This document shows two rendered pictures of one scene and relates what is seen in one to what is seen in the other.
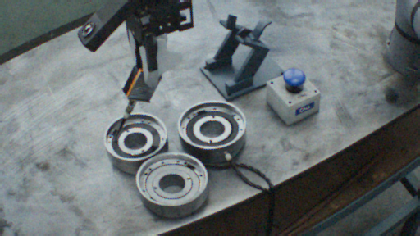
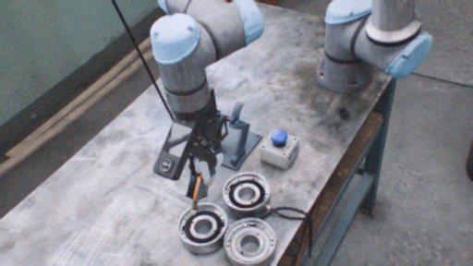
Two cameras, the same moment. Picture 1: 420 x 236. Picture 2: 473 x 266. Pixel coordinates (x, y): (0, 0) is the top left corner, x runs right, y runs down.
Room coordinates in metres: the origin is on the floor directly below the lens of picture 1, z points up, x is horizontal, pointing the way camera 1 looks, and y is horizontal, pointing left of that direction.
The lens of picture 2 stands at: (0.09, 0.31, 1.68)
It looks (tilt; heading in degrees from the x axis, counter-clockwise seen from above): 45 degrees down; 333
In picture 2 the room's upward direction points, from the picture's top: 8 degrees counter-clockwise
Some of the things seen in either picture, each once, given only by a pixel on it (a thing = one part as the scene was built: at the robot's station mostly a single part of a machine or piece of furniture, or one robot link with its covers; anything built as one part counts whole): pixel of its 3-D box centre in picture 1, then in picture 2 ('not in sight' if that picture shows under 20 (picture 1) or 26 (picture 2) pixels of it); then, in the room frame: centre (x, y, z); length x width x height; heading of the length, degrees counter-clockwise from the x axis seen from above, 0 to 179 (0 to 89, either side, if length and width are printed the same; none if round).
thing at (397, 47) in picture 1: (414, 42); (345, 61); (0.88, -0.46, 0.85); 0.15 x 0.15 x 0.10
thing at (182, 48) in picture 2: not in sight; (180, 54); (0.70, 0.07, 1.23); 0.09 x 0.08 x 0.11; 95
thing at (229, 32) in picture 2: not in sight; (223, 26); (0.73, -0.02, 1.23); 0.11 x 0.11 x 0.08; 5
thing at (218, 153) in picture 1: (212, 133); (247, 196); (0.68, 0.00, 0.82); 0.10 x 0.10 x 0.04
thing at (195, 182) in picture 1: (172, 187); (250, 246); (0.57, 0.06, 0.82); 0.08 x 0.08 x 0.02
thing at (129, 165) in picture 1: (135, 144); (203, 228); (0.66, 0.12, 0.82); 0.10 x 0.10 x 0.04
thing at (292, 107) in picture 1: (296, 95); (281, 147); (0.75, -0.15, 0.82); 0.08 x 0.07 x 0.05; 115
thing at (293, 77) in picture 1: (294, 84); (279, 141); (0.75, -0.14, 0.85); 0.04 x 0.04 x 0.05
